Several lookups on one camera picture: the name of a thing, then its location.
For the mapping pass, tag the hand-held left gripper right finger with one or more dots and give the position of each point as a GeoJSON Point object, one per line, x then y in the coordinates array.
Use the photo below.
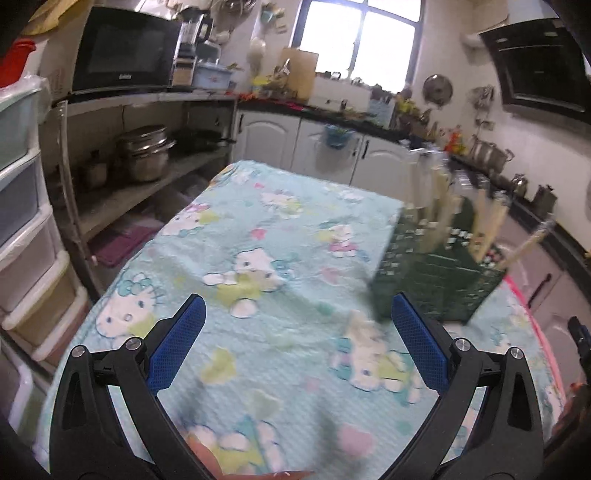
{"type": "Point", "coordinates": [418, 341]}

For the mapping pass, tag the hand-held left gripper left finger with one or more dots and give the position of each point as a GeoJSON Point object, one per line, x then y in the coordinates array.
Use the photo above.
{"type": "Point", "coordinates": [178, 341]}

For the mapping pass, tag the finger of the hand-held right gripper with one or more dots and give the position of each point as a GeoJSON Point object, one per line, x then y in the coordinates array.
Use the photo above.
{"type": "Point", "coordinates": [582, 344]}

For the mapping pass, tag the green plastic utensil basket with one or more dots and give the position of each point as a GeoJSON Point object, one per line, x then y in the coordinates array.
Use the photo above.
{"type": "Point", "coordinates": [429, 281]}

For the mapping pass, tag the group of chopsticks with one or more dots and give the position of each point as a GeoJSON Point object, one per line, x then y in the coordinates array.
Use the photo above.
{"type": "Point", "coordinates": [438, 203]}

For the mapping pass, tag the cluster of hanging small utensils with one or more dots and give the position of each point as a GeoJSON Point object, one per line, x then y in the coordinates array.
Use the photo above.
{"type": "Point", "coordinates": [484, 97]}

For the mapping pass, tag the person's left hand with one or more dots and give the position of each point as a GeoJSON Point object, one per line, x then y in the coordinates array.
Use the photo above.
{"type": "Point", "coordinates": [210, 461]}

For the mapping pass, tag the black kitchen countertop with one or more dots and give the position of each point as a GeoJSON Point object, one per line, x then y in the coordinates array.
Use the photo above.
{"type": "Point", "coordinates": [570, 249]}

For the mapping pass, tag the purple floor mat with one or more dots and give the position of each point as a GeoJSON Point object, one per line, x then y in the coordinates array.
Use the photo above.
{"type": "Point", "coordinates": [122, 244]}

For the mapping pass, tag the light blue printed tablecloth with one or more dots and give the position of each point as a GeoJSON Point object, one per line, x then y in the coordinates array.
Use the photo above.
{"type": "Point", "coordinates": [277, 230]}

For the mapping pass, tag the small steel kettle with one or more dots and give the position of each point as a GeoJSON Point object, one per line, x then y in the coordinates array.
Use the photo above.
{"type": "Point", "coordinates": [519, 185]}

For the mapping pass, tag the plastic drawer unit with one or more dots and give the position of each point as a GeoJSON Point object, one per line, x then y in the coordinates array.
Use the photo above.
{"type": "Point", "coordinates": [27, 230]}

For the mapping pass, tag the steel pot with lid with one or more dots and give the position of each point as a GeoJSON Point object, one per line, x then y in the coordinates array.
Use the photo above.
{"type": "Point", "coordinates": [145, 157]}

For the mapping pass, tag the small glass jar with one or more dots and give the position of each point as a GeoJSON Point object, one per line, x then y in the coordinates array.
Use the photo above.
{"type": "Point", "coordinates": [93, 170]}

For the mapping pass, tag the large steel stockpot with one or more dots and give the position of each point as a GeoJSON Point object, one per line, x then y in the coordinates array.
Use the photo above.
{"type": "Point", "coordinates": [489, 157]}

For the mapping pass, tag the black frying pan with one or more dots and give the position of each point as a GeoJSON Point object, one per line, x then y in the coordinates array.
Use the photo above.
{"type": "Point", "coordinates": [201, 142]}

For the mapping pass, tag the cluster of condiment bottles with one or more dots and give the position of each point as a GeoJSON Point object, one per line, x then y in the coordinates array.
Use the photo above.
{"type": "Point", "coordinates": [448, 138]}

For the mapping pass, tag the blue hanging bin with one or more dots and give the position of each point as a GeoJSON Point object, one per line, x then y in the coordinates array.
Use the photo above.
{"type": "Point", "coordinates": [339, 136]}

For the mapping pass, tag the white kitchen cabinets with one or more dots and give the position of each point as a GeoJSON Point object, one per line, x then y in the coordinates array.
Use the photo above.
{"type": "Point", "coordinates": [268, 138]}

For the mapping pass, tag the light blue knife holder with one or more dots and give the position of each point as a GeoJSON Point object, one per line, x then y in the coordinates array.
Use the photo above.
{"type": "Point", "coordinates": [382, 110]}

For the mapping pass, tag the metal shelf rack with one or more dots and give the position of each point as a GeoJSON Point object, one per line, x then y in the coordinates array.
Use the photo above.
{"type": "Point", "coordinates": [138, 99]}

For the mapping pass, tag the steel pot lid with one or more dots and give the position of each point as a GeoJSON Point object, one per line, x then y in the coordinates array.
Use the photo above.
{"type": "Point", "coordinates": [438, 90]}

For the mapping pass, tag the yellow bottle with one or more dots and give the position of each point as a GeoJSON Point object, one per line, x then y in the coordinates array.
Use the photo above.
{"type": "Point", "coordinates": [261, 84]}

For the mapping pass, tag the black range hood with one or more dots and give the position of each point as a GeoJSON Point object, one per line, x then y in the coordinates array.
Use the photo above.
{"type": "Point", "coordinates": [540, 64]}

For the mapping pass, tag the wooden cutting board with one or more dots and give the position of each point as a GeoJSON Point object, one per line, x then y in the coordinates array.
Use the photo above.
{"type": "Point", "coordinates": [299, 76]}

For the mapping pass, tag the white hanging colander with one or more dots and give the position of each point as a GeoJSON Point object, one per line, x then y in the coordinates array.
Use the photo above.
{"type": "Point", "coordinates": [257, 55]}

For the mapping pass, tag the black microwave oven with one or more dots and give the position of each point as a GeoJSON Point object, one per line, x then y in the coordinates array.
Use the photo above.
{"type": "Point", "coordinates": [124, 48]}

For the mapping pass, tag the black blender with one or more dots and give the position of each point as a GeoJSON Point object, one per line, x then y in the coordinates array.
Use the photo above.
{"type": "Point", "coordinates": [194, 41]}

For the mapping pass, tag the kitchen window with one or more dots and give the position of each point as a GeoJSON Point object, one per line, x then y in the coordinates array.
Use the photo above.
{"type": "Point", "coordinates": [360, 41]}

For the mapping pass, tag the red plastic basin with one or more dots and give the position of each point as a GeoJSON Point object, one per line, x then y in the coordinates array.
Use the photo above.
{"type": "Point", "coordinates": [16, 62]}

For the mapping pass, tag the round bamboo board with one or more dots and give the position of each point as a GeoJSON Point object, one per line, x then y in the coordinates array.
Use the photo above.
{"type": "Point", "coordinates": [51, 16]}

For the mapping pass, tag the white wall socket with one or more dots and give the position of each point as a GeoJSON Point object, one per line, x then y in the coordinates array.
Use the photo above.
{"type": "Point", "coordinates": [489, 125]}

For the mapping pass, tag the white hood duct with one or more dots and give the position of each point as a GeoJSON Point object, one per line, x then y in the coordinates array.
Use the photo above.
{"type": "Point", "coordinates": [474, 40]}

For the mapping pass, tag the teal wall holder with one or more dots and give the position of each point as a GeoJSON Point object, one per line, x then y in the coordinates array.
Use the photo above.
{"type": "Point", "coordinates": [273, 18]}

